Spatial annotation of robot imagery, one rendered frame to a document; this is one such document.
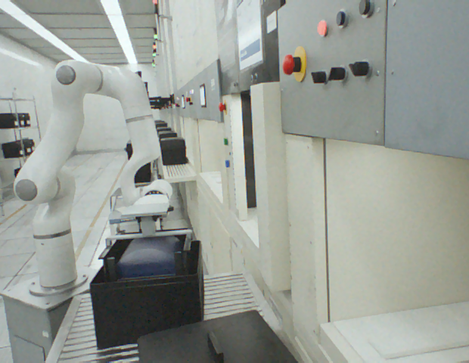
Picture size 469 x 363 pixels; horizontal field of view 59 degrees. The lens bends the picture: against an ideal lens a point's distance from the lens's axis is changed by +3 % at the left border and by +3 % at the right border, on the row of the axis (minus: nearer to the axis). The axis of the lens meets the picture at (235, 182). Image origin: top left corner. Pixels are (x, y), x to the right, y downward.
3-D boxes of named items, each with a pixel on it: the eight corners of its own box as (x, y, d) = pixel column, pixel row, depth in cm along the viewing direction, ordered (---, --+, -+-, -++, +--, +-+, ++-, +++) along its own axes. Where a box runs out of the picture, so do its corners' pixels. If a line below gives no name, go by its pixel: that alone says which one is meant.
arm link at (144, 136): (100, 125, 129) (124, 215, 134) (150, 115, 129) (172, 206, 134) (107, 124, 137) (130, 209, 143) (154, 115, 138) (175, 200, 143)
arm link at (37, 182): (63, 203, 147) (36, 215, 131) (32, 188, 147) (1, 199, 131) (110, 72, 136) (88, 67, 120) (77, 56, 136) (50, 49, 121)
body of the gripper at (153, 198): (172, 210, 131) (169, 221, 120) (140, 213, 130) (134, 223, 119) (169, 188, 129) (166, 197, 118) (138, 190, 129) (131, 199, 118)
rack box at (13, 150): (20, 157, 706) (17, 142, 701) (2, 158, 702) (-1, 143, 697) (26, 155, 735) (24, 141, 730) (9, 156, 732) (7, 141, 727)
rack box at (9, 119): (16, 128, 699) (13, 112, 694) (-4, 128, 693) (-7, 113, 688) (20, 127, 728) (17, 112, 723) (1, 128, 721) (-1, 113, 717)
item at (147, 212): (199, 292, 130) (191, 196, 124) (197, 327, 110) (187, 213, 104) (122, 299, 129) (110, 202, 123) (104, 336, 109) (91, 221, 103)
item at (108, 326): (205, 289, 134) (201, 239, 131) (203, 336, 106) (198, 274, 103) (119, 297, 132) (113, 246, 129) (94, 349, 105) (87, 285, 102)
